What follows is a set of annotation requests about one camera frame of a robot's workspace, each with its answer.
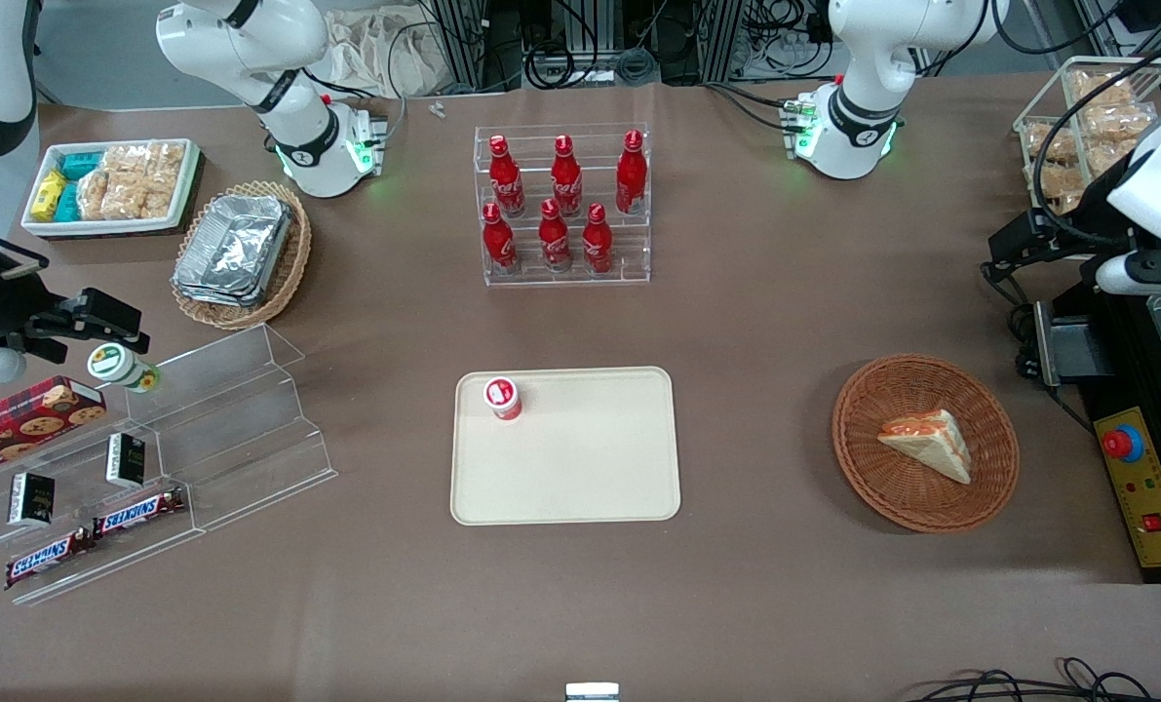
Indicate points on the small silver white object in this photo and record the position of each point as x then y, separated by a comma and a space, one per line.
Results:
592, 692

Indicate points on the rice cracker pack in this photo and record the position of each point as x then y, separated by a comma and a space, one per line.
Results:
1102, 90
127, 158
1053, 180
124, 200
1050, 141
166, 171
1116, 123
93, 195
1106, 158

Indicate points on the red tartan cookie box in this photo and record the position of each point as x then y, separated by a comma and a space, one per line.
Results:
24, 419

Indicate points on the brown wicker basket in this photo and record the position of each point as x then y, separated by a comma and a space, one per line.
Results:
892, 487

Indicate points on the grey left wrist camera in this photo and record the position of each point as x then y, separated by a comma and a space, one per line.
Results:
1141, 273

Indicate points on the triangular sandwich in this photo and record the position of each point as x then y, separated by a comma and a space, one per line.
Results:
931, 444

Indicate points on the clear acrylic stepped shelf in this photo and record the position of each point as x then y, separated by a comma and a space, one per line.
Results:
249, 429

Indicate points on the green lid cup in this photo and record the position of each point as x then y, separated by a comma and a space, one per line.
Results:
117, 366

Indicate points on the aluminium foil container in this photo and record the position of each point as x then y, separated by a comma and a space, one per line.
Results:
219, 298
234, 244

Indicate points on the grey black bracket device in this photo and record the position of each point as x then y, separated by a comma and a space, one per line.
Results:
1063, 346

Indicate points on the white rectangular snack tray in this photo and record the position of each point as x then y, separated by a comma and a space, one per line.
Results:
34, 219

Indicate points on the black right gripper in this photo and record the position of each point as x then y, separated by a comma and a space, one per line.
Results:
3, 304

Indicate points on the snickers bar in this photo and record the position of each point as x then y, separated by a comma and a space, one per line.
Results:
49, 558
139, 513

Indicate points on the teal snack packet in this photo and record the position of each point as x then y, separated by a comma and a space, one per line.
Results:
81, 164
68, 203

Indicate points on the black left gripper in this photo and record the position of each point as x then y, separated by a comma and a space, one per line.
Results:
1056, 237

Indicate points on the yellow snack box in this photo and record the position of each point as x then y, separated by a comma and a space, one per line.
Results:
49, 193

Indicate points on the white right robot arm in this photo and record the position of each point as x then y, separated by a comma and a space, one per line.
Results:
249, 39

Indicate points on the beige cloth bag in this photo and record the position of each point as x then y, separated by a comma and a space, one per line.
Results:
385, 54

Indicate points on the red cola bottle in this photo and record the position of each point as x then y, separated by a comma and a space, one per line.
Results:
555, 239
506, 180
566, 180
597, 242
498, 242
631, 175

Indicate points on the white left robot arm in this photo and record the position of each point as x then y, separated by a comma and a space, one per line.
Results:
853, 58

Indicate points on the light wicker basket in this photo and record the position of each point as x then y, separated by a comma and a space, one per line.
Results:
292, 258

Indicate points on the red lid cup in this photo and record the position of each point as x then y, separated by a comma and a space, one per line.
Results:
503, 398

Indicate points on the clear acrylic bottle rack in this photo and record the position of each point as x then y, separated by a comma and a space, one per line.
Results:
629, 249

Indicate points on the black control box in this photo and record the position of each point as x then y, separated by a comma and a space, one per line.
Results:
1126, 341

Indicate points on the yellow control panel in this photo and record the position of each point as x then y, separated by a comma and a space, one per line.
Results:
1150, 497

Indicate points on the small black box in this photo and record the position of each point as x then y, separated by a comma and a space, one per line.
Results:
126, 460
30, 499

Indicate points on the beige plastic tray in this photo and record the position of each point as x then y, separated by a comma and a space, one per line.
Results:
580, 458

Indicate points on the red emergency stop button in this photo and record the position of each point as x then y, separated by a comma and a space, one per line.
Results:
1119, 444

